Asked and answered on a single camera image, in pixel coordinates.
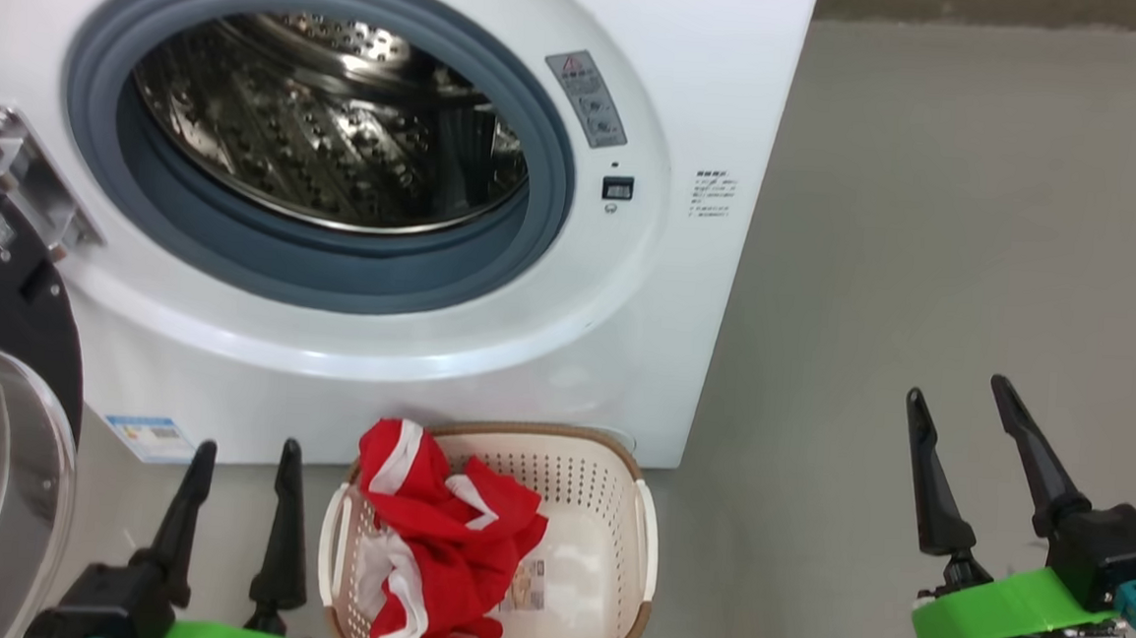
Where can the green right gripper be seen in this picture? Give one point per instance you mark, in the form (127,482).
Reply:
(1004,607)

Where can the red and white garment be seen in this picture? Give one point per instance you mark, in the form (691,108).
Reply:
(445,548)

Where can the printed label sticker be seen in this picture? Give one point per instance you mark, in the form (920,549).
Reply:
(527,588)

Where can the cream perforated basket brown rim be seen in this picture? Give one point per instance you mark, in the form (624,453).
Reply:
(595,518)

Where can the metal door hinge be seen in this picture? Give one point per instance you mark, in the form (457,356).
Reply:
(34,178)

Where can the stainless steel washer drum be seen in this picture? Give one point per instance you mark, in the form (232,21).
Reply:
(294,125)

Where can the black door latch socket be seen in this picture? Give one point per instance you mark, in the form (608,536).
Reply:
(617,188)

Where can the white front-load washing machine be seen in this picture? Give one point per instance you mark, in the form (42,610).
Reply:
(720,92)

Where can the blue energy label sticker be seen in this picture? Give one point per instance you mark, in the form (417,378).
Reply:
(148,438)

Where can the round white filter cover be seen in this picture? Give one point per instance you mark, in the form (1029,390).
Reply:
(623,439)

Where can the small printed text sticker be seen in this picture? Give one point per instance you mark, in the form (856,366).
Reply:
(714,194)

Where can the grey warning sticker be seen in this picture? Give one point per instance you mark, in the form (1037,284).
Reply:
(586,98)

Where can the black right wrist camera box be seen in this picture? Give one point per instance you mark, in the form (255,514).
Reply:
(1116,550)

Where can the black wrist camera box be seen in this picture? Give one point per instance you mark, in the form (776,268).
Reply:
(1116,550)
(96,611)

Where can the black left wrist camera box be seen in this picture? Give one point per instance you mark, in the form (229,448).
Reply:
(96,611)

